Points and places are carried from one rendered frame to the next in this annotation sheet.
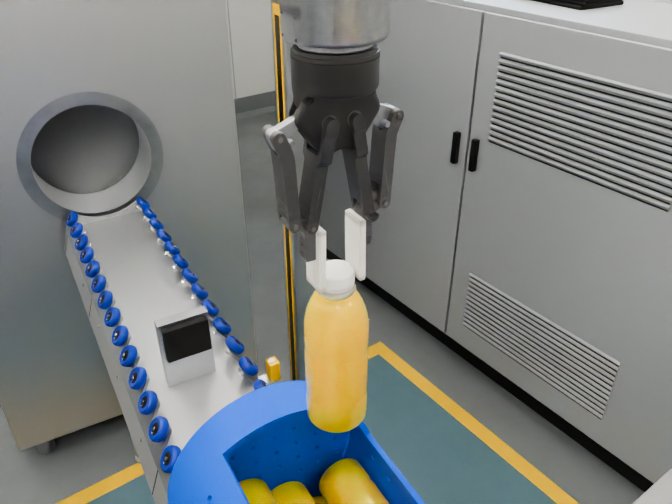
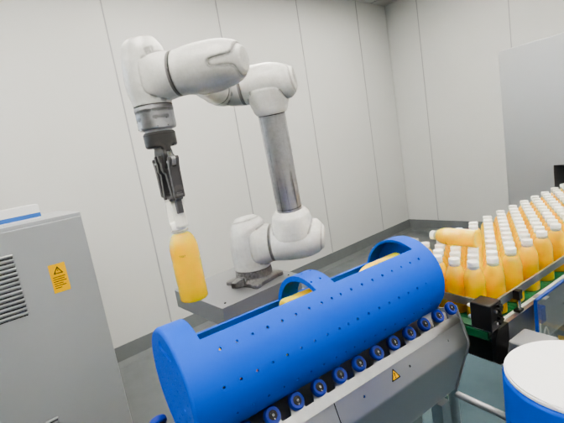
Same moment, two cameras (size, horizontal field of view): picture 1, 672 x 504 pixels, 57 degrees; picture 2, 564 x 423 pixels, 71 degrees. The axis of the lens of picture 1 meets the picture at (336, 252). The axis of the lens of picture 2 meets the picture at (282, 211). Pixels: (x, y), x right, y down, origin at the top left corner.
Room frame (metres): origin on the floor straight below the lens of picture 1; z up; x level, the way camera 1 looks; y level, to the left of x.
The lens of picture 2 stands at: (0.32, 0.98, 1.60)
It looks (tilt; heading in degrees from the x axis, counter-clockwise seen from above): 9 degrees down; 267
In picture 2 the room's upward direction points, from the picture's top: 9 degrees counter-clockwise
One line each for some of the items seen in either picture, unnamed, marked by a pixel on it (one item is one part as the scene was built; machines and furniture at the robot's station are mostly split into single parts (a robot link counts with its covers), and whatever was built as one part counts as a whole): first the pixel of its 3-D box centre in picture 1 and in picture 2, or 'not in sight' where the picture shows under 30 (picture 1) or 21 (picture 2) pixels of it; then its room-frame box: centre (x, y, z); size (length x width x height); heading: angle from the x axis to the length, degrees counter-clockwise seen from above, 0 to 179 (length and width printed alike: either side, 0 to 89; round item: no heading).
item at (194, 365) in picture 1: (187, 349); not in sight; (0.94, 0.29, 1.00); 0.10 x 0.04 x 0.15; 119
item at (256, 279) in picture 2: not in sight; (251, 274); (0.40, -0.62, 1.10); 0.22 x 0.18 x 0.06; 48
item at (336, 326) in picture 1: (336, 351); (187, 263); (0.52, 0.00, 1.36); 0.07 x 0.07 x 0.19
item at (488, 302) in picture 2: not in sight; (485, 314); (-0.36, -0.21, 0.95); 0.10 x 0.07 x 0.10; 119
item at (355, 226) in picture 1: (355, 245); (173, 212); (0.53, -0.02, 1.49); 0.03 x 0.01 x 0.07; 29
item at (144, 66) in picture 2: not in sight; (150, 71); (0.51, 0.00, 1.82); 0.13 x 0.11 x 0.16; 164
